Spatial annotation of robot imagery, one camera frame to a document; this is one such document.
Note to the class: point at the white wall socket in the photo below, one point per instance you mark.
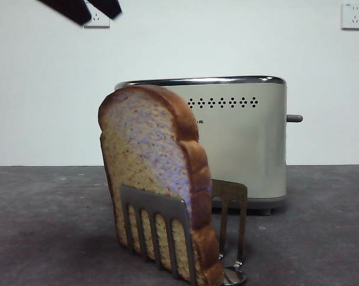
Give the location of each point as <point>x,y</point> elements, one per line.
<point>352,16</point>
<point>100,23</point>

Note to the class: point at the cream toaster with chrome top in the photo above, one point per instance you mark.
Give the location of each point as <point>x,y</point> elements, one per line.
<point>241,149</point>

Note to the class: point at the brown-crusted bread slice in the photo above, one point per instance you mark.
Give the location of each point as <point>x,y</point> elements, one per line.
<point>149,149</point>

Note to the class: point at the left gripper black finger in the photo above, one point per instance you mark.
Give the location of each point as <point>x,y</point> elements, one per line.
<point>69,10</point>
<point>107,7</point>

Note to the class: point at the grey toaster lever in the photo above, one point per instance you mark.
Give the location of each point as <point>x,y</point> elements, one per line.
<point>295,118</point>

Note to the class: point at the stainless steel toast rack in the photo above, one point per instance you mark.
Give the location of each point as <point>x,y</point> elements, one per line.
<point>155,199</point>

